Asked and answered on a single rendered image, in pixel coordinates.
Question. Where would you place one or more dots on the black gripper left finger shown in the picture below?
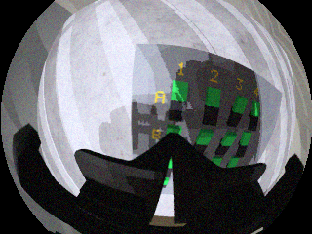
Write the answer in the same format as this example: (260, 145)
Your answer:
(143, 176)

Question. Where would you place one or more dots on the grey switch panel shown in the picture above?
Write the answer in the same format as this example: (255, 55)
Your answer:
(224, 109)

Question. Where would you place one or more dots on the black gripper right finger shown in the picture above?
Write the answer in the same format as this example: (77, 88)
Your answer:
(196, 178)

